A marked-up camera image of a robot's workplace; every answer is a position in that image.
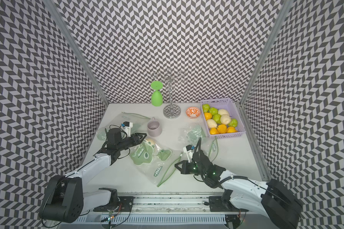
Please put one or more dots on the zip bag with orange fruit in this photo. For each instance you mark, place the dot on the zip bag with orange fruit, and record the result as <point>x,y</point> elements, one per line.
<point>192,133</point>

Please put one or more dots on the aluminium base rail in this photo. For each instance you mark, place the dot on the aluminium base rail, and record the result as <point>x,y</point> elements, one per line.
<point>169,209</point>

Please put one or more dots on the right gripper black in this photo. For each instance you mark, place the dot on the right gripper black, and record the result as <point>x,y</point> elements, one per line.
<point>184,170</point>

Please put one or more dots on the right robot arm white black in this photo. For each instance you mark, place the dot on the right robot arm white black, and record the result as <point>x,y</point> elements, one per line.
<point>270,199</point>

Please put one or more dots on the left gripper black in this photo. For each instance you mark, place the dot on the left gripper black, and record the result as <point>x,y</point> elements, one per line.
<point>137,135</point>

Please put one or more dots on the purple plastic basket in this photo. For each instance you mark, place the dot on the purple plastic basket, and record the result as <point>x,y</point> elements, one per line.
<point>225,103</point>

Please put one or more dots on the yellow pear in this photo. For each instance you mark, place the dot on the yellow pear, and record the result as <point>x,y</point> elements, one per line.
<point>231,130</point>
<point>213,131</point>
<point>208,115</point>
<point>222,129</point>

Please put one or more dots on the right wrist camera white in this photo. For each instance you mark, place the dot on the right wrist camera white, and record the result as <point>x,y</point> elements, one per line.
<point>189,150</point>

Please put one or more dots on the zip bag with beige fruit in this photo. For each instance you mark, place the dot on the zip bag with beige fruit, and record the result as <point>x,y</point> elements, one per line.
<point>155,162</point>

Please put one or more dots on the chrome mug tree stand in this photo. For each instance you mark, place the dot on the chrome mug tree stand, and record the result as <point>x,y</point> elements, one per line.
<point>168,78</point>

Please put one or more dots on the green pear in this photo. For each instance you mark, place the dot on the green pear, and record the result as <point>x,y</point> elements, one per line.
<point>217,118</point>
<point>233,123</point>
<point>206,108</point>
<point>213,111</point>

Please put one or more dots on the green plastic goblet upside down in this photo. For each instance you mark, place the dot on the green plastic goblet upside down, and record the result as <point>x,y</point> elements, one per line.
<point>157,98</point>

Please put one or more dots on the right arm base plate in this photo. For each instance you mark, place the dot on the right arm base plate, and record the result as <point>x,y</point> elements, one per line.
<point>217,205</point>

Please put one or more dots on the orange patterned small bowl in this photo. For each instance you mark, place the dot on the orange patterned small bowl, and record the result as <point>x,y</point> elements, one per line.
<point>193,112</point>

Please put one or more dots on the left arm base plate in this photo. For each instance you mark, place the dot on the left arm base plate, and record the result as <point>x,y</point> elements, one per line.
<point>120,204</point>

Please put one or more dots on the lilac mug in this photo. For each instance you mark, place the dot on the lilac mug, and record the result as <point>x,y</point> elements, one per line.
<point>154,128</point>

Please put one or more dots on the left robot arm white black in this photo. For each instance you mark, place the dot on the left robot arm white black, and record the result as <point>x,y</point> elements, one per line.
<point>65,199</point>

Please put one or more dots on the zip bag with green pears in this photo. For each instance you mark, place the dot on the zip bag with green pears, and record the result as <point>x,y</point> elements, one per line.
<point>138,121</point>

